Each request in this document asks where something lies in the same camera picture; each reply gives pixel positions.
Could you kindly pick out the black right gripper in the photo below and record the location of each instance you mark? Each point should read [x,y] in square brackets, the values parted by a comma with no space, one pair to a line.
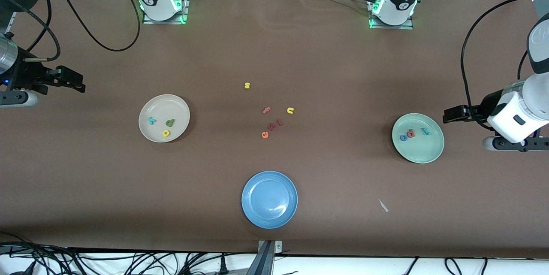
[26,76]

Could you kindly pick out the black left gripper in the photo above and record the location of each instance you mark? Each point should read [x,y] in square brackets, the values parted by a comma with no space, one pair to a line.
[486,104]

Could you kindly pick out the pink letter p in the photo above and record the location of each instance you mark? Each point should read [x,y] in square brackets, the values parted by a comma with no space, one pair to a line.
[412,131]

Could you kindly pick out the light green plate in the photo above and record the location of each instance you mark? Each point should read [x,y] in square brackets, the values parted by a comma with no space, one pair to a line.
[418,150]

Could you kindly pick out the beige brown plate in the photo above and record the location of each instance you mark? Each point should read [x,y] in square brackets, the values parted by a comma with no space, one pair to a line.
[173,107]

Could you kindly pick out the white paper scrap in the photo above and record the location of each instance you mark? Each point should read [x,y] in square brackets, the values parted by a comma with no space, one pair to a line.
[383,205]

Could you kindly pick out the brown table cover sheet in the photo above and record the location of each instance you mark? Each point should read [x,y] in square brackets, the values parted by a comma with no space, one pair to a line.
[300,52]

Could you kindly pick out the blue plate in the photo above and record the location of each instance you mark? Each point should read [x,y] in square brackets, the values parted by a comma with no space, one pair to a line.
[269,200]

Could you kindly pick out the black power plug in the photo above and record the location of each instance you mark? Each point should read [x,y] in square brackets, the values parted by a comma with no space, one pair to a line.
[222,266]

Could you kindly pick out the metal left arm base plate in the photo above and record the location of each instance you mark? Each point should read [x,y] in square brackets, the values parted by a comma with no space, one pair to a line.
[394,27]

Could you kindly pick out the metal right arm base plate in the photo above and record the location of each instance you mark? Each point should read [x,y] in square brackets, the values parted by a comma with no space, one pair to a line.
[165,22]

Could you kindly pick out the metal camera pole bracket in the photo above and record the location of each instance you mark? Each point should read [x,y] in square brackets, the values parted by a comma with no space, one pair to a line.
[266,262]

